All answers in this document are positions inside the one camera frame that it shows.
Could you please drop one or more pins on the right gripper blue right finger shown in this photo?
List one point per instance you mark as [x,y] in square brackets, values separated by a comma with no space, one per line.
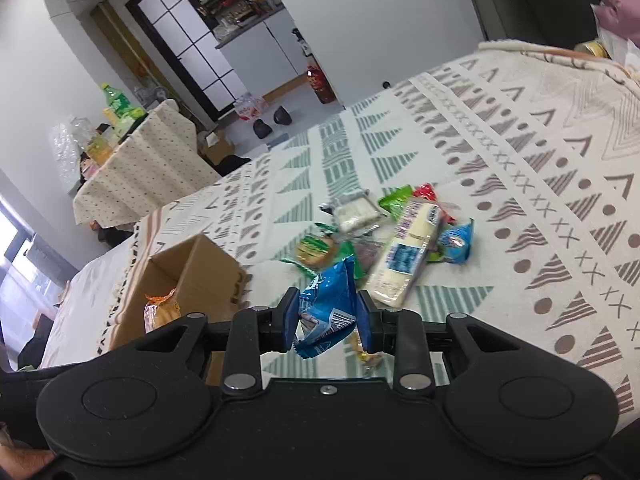
[369,323]

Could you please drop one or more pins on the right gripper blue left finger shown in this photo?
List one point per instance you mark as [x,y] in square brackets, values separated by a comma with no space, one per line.
[288,317]

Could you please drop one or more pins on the red candy packet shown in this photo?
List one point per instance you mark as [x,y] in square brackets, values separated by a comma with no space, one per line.
[426,190]

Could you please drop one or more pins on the operator hand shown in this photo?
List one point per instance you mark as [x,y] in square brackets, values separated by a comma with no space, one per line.
[20,461]

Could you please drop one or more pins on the small yellow candy pack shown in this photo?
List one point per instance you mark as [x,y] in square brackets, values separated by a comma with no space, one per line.
[368,361]

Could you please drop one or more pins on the green burger bun pack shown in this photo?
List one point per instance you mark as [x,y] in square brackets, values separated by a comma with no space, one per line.
[313,254]

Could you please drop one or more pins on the brown cardboard box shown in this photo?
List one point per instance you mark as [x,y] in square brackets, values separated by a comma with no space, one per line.
[196,273]

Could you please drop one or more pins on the clear white sandwich pack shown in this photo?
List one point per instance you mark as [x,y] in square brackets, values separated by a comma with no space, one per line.
[353,211]

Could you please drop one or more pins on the long white cracker pack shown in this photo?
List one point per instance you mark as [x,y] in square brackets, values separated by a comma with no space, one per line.
[404,255]

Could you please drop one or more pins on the small blue snack packet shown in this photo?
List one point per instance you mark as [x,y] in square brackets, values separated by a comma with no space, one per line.
[454,244]

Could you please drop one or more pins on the green snack packet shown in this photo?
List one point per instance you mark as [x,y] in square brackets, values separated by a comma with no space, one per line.
[395,201]

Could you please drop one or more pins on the orange wafer pack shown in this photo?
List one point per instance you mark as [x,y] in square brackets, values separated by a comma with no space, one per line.
[160,310]

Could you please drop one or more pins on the left black shoe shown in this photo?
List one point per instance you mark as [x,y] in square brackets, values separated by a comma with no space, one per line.
[261,129]

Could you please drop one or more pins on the black shoe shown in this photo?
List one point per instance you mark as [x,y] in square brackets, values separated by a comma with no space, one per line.
[282,117]
[261,129]

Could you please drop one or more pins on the dotted tablecloth table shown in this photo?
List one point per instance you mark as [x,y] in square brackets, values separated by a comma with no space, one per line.
[158,164]

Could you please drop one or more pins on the right black shoe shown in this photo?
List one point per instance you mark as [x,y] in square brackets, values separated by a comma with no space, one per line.
[282,117]

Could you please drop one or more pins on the red white plastic bag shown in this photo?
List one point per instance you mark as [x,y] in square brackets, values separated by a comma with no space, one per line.
[249,107]

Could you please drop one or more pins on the yellow juice jar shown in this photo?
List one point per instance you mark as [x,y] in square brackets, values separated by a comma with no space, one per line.
[98,149]

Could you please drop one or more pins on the white kitchen cabinet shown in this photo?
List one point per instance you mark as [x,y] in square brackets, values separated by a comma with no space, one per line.
[266,54]

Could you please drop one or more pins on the green soda bottle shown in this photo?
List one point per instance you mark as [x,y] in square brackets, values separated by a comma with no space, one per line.
[117,102]

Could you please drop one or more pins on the dark framed sliding door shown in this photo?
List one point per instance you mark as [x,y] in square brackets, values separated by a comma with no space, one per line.
[190,48]

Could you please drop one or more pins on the pink pillow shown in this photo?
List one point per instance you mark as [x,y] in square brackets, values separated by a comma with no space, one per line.
[617,7]

